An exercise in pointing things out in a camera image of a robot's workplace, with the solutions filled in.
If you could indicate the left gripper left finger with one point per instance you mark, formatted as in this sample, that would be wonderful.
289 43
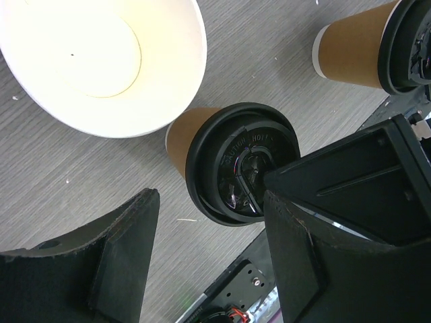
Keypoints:
95 273

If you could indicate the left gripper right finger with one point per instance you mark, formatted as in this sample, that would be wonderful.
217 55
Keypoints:
325 274

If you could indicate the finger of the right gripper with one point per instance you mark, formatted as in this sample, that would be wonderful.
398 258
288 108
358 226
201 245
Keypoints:
375 182

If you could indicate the black lid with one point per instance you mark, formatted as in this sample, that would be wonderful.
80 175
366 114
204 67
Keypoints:
404 55
229 156

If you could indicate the paper cup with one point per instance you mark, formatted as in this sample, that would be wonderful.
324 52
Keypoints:
347 50
181 133

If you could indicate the stack of paper cups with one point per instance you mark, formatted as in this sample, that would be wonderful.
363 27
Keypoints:
113 69

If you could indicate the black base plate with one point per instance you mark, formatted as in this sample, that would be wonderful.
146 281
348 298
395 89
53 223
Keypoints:
244 292

